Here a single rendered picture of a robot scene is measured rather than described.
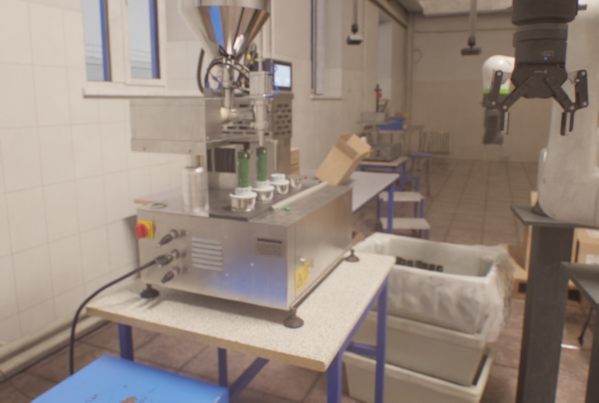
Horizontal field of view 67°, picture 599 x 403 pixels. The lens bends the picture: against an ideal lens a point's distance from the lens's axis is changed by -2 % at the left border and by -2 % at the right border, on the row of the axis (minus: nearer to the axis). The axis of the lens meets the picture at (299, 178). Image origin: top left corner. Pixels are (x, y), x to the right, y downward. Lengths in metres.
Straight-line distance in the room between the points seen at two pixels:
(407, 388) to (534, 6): 1.68
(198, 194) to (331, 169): 1.84
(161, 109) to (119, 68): 2.28
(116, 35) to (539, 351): 3.15
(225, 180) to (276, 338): 0.65
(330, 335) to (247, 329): 0.21
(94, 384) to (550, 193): 1.24
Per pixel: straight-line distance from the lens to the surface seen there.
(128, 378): 1.41
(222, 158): 1.64
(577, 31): 1.22
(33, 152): 2.65
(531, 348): 2.06
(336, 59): 6.96
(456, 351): 2.01
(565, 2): 0.83
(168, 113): 1.34
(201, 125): 1.28
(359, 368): 2.21
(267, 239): 1.20
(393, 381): 2.16
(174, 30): 4.03
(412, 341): 2.05
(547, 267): 1.94
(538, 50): 0.82
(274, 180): 1.45
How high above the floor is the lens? 1.33
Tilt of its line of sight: 9 degrees down
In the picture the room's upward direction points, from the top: straight up
